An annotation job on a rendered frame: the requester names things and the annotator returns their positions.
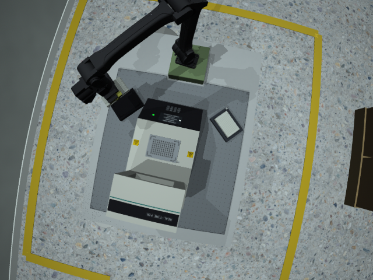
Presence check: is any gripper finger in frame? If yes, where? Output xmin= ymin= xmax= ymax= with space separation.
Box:
xmin=116 ymin=91 xmax=122 ymax=100

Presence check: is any white thermal cycler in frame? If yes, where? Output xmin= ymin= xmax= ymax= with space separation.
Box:
xmin=106 ymin=98 xmax=203 ymax=233

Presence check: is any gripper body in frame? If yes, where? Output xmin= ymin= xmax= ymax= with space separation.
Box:
xmin=101 ymin=72 xmax=119 ymax=103

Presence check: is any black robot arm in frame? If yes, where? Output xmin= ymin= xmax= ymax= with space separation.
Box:
xmin=71 ymin=0 xmax=208 ymax=104

